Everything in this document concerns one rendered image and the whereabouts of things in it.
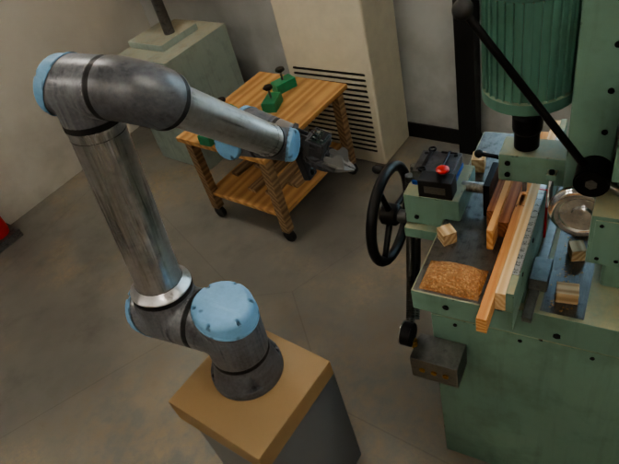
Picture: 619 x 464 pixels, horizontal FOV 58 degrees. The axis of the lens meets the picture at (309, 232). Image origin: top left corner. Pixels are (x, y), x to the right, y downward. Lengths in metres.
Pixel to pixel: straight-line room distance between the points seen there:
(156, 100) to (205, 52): 2.28
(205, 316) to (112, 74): 0.57
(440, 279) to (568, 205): 0.28
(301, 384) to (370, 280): 1.08
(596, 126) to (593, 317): 0.40
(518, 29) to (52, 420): 2.22
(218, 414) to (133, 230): 0.52
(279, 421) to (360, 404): 0.73
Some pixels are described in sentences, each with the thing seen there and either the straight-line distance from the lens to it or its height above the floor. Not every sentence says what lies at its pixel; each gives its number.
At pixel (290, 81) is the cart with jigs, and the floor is 0.57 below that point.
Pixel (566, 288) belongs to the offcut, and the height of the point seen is 0.83.
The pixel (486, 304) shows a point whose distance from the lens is 1.12.
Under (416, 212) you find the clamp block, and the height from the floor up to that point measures 0.91.
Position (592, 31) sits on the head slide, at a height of 1.36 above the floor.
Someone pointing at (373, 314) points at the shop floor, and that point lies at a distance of 2.33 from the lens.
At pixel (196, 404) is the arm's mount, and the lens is 1.50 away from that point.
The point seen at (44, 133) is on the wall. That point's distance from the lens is 3.87.
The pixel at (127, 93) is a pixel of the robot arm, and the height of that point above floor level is 1.43.
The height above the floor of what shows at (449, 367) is 0.62.
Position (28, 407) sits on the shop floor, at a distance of 2.72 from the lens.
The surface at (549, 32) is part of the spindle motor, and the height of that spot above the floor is 1.36.
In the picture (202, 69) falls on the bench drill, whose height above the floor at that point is 0.56.
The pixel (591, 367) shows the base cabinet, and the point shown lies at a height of 0.65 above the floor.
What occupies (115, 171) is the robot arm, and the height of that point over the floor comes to 1.26.
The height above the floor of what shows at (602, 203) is 1.08.
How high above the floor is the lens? 1.81
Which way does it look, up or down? 41 degrees down
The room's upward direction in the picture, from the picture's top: 17 degrees counter-clockwise
